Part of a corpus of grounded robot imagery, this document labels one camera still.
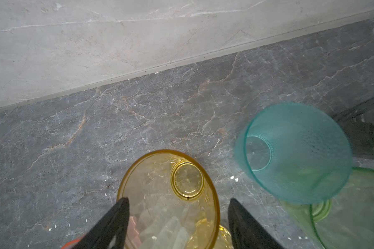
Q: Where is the teal dimpled glass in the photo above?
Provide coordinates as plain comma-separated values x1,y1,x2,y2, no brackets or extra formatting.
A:
234,103,353,204

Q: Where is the dark grey glass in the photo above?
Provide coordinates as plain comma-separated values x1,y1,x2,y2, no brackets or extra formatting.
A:
332,97,374,160

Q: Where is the short yellow glass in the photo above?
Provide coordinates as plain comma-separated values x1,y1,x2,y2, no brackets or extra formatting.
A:
213,225,234,249

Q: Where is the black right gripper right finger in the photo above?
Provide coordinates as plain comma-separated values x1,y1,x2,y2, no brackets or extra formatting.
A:
228,198,283,249

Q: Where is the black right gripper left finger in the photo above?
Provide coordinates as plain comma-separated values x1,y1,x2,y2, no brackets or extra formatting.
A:
74,197,129,249

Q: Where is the short pink glass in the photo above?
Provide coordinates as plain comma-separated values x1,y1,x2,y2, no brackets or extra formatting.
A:
61,238,81,249

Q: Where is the tall yellow glass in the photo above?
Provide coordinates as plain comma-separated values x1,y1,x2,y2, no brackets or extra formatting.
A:
117,149,220,249

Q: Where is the short green glass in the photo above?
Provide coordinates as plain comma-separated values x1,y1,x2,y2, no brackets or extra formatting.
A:
281,167,374,249

